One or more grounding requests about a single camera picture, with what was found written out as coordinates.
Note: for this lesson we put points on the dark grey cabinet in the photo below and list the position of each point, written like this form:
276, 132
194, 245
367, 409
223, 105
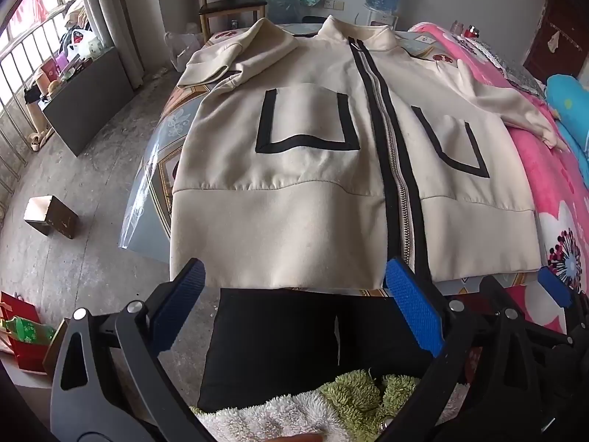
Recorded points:
87, 106

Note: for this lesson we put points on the green bottle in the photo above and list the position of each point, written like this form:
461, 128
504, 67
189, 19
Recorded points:
27, 329

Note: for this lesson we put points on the brown cardboard box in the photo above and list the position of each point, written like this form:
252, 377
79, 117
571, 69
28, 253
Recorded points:
53, 216

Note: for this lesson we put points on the grey curtain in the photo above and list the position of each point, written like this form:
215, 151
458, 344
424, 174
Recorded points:
110, 23

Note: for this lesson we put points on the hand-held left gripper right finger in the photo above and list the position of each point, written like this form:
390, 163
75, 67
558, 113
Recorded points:
414, 306

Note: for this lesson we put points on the black pants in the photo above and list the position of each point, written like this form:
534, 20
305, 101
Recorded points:
276, 345

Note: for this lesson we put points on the pink floral blanket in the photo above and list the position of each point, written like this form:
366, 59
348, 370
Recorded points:
552, 184

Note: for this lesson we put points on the cream zip jacket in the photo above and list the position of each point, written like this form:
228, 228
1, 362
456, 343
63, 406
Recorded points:
299, 221

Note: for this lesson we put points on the fluffy green white garment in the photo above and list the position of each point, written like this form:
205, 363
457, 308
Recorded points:
349, 391

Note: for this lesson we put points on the metal window railing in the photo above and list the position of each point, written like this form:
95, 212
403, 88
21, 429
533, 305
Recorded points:
9, 115

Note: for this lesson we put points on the clear glass jar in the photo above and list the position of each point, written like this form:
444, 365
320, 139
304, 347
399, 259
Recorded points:
456, 27

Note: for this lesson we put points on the white water dispenser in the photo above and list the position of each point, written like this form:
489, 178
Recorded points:
384, 19

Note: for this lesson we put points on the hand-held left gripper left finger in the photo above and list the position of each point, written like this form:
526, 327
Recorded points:
179, 299

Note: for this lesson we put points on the clear plastic bag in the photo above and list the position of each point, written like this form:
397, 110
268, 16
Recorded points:
182, 50

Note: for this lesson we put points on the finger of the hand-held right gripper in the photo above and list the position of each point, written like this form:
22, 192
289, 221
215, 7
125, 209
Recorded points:
554, 285
494, 292

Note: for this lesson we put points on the wooden chair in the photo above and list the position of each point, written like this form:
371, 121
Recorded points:
232, 7

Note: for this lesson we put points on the white wall outlet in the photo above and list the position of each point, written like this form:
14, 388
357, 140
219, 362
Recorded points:
333, 4

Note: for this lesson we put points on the dark red wooden door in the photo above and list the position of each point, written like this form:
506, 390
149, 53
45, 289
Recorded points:
561, 32

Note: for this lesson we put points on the grey lace cloth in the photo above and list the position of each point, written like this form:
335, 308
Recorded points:
520, 73

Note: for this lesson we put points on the red gift bag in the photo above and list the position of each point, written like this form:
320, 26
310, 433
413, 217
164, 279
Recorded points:
27, 359

